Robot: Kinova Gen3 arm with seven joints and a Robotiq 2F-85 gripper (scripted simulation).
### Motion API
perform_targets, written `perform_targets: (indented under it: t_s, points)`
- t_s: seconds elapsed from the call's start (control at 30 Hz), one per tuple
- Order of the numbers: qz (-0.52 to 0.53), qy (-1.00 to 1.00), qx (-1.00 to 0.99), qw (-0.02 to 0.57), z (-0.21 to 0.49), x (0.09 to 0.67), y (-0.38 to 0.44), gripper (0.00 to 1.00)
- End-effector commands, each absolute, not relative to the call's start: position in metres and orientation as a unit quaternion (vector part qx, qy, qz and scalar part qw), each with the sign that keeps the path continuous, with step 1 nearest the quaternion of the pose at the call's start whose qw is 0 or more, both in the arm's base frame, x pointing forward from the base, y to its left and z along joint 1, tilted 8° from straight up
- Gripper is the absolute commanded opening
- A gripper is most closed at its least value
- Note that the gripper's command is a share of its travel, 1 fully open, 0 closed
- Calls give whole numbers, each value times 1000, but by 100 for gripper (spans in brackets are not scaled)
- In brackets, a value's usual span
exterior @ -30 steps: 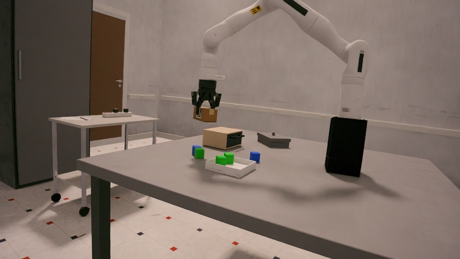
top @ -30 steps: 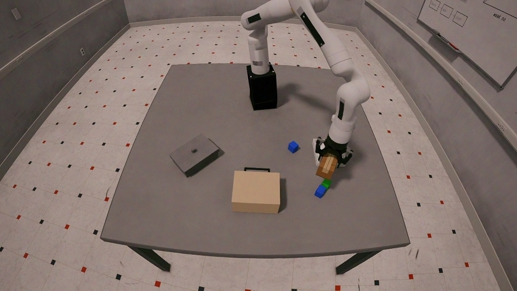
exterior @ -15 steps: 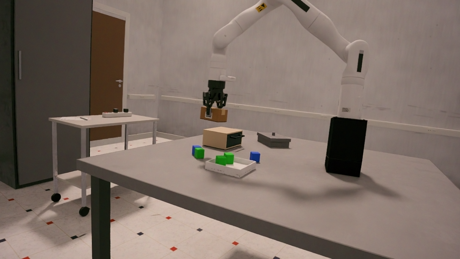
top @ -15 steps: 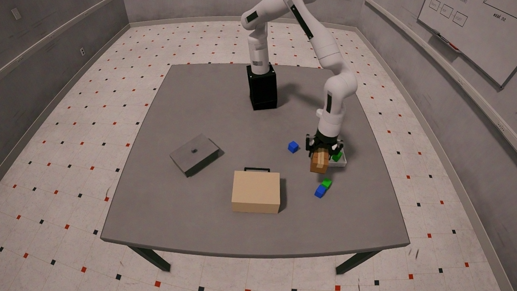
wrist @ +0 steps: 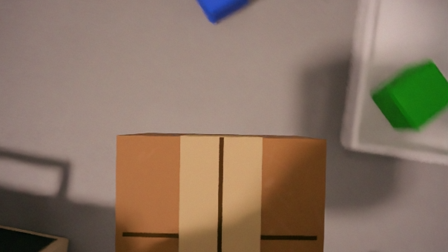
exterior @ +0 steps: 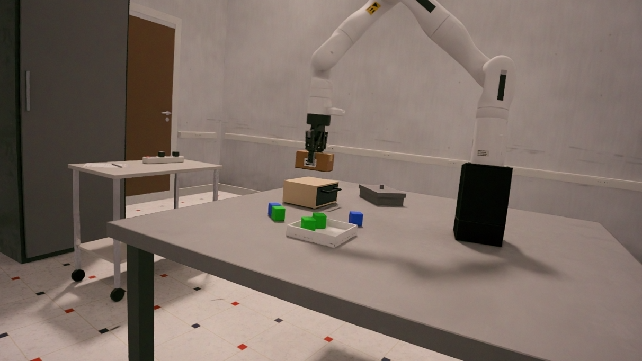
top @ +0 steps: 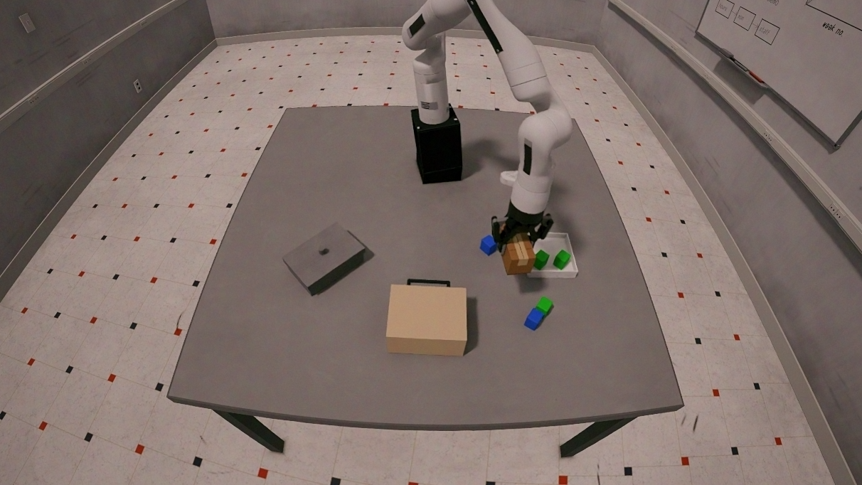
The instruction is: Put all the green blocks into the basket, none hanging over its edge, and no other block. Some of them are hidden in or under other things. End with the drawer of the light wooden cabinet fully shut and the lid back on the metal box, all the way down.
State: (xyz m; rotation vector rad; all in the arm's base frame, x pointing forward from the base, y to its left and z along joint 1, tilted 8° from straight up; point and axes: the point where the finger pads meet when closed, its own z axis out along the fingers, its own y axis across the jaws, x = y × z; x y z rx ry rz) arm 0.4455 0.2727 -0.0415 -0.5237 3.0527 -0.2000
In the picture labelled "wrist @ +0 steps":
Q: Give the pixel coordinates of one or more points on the green block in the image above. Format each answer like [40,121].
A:
[416,101]

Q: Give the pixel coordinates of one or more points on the small blue block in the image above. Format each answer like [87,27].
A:
[220,11]

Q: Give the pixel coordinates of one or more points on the brown cardboard box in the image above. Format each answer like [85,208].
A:
[190,192]

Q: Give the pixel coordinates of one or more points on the off-white shallow tray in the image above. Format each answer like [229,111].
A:
[406,34]

